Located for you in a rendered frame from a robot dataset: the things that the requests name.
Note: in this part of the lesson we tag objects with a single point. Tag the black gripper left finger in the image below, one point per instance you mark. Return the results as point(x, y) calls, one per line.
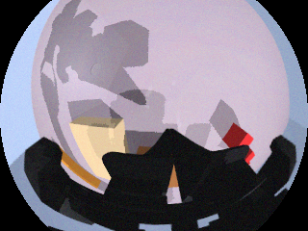
point(156, 164)

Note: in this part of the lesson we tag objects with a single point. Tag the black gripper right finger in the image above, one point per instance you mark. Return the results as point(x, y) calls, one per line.
point(193, 162)

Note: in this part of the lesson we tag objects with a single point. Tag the cream flat rectangular block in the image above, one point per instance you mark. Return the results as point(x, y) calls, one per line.
point(97, 136)

